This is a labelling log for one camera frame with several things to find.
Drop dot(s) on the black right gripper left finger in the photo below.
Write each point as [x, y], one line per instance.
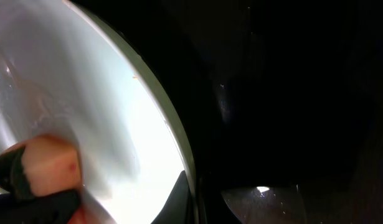
[177, 209]

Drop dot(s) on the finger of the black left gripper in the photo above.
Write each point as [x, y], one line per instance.
[53, 209]

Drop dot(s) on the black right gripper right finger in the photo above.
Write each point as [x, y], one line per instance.
[264, 204]

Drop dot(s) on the orange green scrub sponge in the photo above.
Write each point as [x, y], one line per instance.
[39, 167]

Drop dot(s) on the mint green plate with streak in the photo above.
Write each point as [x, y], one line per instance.
[63, 71]

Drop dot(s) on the round black tray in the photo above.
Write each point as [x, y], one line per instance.
[271, 93]

